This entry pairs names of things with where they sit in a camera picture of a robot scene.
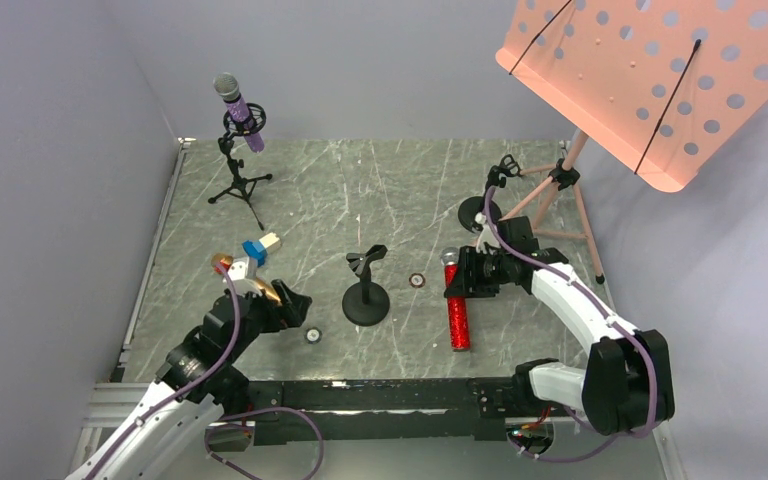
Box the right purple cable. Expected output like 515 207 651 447
481 185 657 464

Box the gold microphone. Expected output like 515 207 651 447
211 253 282 305

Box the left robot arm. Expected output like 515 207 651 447
69 280 312 479

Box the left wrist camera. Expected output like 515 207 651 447
213 255 262 296

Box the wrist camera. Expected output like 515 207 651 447
213 255 262 296
475 224 500 254

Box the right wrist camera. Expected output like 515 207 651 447
475 224 500 254

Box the black round-base clip stand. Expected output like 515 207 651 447
342 244 390 327

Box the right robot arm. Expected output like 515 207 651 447
441 217 675 436

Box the purple cable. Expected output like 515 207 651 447
481 185 657 464
82 263 326 480

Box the black round-base mic stand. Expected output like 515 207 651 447
457 154 522 236

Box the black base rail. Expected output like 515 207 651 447
227 377 553 446

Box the purple glitter microphone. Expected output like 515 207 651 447
213 72 266 153

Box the red glitter microphone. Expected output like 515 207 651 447
440 247 471 352

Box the black tripod shock-mount stand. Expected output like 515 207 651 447
208 102 274 232

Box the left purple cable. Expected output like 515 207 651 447
82 263 326 480

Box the brown poker chip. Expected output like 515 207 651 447
409 273 426 288

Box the pink music stand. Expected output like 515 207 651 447
489 0 768 286

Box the blue white block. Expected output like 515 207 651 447
242 232 281 267

